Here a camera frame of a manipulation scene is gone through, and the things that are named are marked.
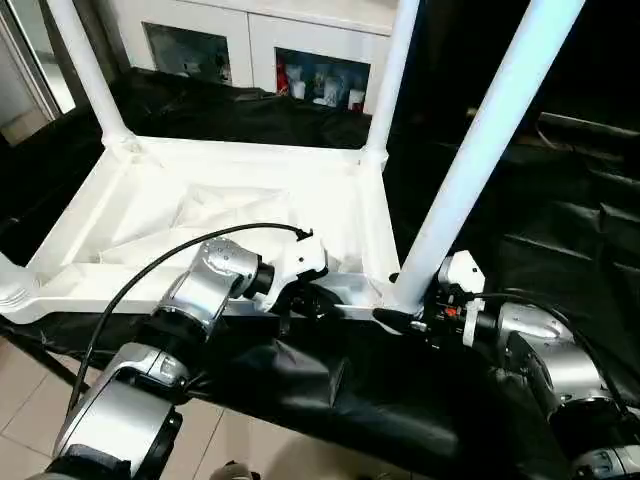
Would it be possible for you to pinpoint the white cabinet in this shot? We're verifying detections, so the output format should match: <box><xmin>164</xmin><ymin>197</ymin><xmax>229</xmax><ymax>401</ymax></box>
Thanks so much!
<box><xmin>116</xmin><ymin>0</ymin><xmax>402</xmax><ymax>117</ymax></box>

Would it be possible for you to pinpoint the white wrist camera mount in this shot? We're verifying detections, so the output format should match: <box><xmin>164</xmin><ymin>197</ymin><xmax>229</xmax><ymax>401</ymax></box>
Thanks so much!
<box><xmin>438</xmin><ymin>249</ymin><xmax>488</xmax><ymax>347</ymax></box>
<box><xmin>261</xmin><ymin>236</ymin><xmax>330</xmax><ymax>317</ymax></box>

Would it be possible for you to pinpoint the black box with gold label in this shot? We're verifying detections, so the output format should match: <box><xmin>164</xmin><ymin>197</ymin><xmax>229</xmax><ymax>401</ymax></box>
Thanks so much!
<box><xmin>403</xmin><ymin>0</ymin><xmax>547</xmax><ymax>142</ymax></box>

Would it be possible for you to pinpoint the black rod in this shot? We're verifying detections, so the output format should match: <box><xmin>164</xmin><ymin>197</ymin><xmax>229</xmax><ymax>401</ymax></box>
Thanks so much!
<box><xmin>538</xmin><ymin>111</ymin><xmax>640</xmax><ymax>142</ymax></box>

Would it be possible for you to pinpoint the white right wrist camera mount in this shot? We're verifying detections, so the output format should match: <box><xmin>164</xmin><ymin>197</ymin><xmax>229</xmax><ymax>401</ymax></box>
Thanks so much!
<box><xmin>438</xmin><ymin>249</ymin><xmax>488</xmax><ymax>347</ymax></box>

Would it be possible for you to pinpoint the black mat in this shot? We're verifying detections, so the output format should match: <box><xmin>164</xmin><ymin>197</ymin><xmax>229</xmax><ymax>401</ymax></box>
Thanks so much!
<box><xmin>0</xmin><ymin>68</ymin><xmax>640</xmax><ymax>480</ymax></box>

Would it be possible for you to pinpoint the grey curtain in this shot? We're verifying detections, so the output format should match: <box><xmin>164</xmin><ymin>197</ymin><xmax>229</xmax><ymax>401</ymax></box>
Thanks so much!
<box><xmin>43</xmin><ymin>0</ymin><xmax>127</xmax><ymax>110</ymax></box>

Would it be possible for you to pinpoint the black stand foot bar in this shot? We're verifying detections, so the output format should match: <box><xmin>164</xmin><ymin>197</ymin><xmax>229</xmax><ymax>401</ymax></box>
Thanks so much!
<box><xmin>0</xmin><ymin>318</ymin><xmax>92</xmax><ymax>397</ymax></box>

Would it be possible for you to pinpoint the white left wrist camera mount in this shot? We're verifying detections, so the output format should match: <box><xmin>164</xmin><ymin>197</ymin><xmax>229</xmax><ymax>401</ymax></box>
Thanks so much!
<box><xmin>261</xmin><ymin>236</ymin><xmax>330</xmax><ymax>317</ymax></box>

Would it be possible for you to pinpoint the white plastic table top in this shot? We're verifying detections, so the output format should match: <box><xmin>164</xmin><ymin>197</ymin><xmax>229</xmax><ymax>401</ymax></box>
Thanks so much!
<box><xmin>0</xmin><ymin>132</ymin><xmax>407</xmax><ymax>327</ymax></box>

